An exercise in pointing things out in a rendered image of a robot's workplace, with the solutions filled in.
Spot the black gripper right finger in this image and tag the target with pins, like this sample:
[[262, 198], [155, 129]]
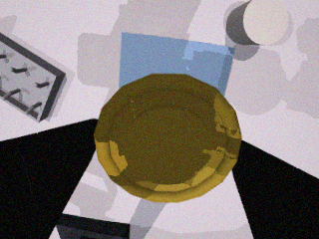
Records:
[[280, 200]]

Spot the olive-brown round plate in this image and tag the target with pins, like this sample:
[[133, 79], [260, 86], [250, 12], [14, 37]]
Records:
[[167, 138]]

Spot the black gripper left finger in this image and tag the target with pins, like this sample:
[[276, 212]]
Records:
[[38, 174]]

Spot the blue flat square mat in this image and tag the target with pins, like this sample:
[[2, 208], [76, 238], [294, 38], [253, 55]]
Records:
[[143, 55]]

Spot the grey dish rack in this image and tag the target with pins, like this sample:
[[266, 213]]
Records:
[[27, 82]]

